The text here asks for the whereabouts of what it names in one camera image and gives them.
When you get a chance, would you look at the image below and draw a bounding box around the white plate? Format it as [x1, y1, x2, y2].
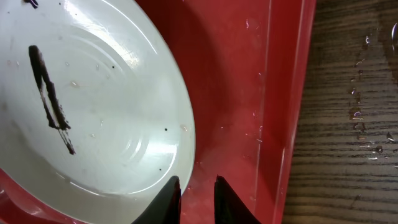
[1, 0, 195, 223]

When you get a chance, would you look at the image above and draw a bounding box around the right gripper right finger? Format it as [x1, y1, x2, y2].
[214, 175, 261, 224]

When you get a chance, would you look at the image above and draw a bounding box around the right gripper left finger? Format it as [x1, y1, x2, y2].
[132, 175, 182, 224]

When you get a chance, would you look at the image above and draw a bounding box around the red plastic tray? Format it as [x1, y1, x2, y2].
[1, 0, 316, 223]

